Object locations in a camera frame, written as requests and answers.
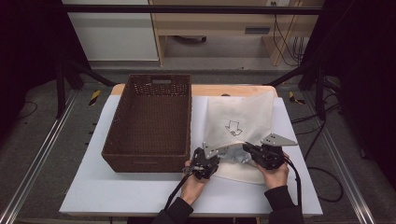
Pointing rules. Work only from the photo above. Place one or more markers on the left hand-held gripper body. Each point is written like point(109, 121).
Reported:
point(202, 163)

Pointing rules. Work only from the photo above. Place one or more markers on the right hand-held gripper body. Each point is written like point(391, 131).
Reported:
point(269, 155)

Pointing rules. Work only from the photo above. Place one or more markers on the light blue cloth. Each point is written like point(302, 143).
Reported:
point(233, 155)

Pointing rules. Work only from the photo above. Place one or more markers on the white mesh laundry bag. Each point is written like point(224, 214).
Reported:
point(243, 109)

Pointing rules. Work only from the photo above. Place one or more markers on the brown wicker basket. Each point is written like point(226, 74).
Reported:
point(149, 124)

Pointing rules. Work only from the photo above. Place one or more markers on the person's right hand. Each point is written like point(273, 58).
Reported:
point(275, 179)

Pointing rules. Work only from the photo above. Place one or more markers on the person's left hand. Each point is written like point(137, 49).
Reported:
point(191, 188)

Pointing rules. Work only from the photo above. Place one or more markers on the yellow black floor tape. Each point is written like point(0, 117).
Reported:
point(292, 97)
point(95, 97)

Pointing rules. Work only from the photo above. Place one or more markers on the black metal stand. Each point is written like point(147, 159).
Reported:
point(60, 87)
point(320, 93)

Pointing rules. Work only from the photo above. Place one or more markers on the white table board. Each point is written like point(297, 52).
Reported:
point(93, 174)

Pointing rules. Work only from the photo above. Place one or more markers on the light wooden desk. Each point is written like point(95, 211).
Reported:
point(218, 23)

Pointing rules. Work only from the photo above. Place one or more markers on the black curtain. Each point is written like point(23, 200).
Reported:
point(28, 46)
point(367, 62)

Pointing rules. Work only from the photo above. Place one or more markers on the white cabinet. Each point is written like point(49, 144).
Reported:
point(112, 37)

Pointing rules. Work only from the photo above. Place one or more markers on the aluminium floor rail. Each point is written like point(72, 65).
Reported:
point(34, 161)
point(345, 174)

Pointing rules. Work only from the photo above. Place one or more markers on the black horizontal frame bar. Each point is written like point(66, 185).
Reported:
point(186, 9)

